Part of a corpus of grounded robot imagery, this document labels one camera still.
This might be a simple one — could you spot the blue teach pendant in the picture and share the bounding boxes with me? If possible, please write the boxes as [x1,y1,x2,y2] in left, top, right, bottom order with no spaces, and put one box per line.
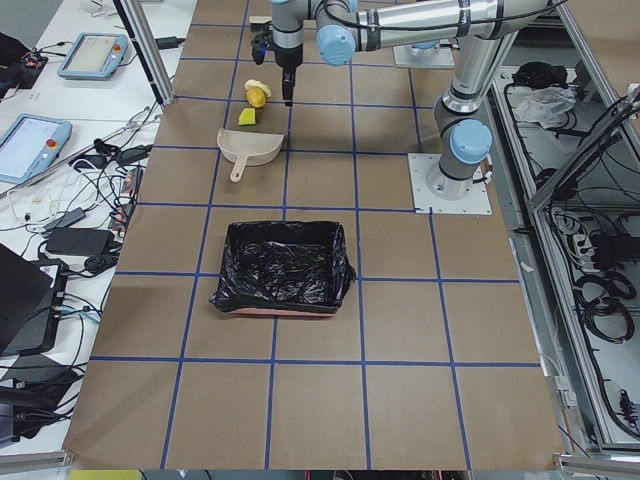
[57,32,129,80]
[1,113,72,185]

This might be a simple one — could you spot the brown potato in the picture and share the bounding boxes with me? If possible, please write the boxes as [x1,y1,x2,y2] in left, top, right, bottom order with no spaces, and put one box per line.
[246,87,267,109]

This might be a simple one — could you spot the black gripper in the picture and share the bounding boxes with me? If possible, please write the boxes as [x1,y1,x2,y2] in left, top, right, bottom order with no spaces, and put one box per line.
[274,44,303,106]

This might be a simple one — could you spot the black laptop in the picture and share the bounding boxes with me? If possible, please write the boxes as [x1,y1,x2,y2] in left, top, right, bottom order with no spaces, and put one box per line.
[1,246,69,357]

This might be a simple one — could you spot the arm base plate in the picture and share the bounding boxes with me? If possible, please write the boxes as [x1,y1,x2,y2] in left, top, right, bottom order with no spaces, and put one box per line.
[393,41,455,69]
[408,153,492,216]

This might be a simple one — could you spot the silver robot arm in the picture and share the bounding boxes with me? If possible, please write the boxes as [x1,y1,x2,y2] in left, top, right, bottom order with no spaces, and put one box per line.
[251,1,559,154]

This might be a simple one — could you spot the black power brick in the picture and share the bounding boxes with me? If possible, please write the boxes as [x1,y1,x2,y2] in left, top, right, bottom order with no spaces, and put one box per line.
[46,228,115,256]

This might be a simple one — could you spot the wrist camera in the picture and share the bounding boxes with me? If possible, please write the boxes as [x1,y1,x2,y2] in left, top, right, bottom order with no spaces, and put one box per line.
[251,32,274,65]

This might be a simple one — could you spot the black bag lined bin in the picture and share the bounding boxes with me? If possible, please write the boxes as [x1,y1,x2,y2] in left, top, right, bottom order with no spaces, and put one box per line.
[210,221,356,316]

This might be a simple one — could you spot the aluminium frame post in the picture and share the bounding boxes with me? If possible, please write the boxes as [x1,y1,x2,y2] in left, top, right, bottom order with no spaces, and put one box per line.
[113,0,175,106]

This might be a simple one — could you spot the yellow green sponge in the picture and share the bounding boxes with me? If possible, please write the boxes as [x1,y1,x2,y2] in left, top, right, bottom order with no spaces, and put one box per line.
[238,107,257,126]

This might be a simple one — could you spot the beige hand brush black bristles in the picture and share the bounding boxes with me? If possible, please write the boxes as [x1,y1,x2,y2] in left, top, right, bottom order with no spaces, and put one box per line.
[249,15,272,25]

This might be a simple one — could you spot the lower blue teach pendant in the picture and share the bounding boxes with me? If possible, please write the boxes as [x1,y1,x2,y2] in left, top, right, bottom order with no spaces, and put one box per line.
[1,113,72,185]

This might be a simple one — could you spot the upper blue teach pendant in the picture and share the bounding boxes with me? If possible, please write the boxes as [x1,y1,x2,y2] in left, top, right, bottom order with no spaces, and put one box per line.
[57,32,129,80]

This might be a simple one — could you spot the white crumpled cloth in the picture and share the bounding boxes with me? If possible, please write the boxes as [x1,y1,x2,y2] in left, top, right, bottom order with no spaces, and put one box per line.
[514,87,576,128]

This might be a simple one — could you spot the beige plastic dustpan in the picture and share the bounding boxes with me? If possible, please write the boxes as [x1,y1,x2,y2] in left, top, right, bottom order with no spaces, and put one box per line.
[217,128,284,183]

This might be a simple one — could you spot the twisted bread roll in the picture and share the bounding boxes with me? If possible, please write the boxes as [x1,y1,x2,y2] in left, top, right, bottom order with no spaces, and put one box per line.
[244,79,272,98]

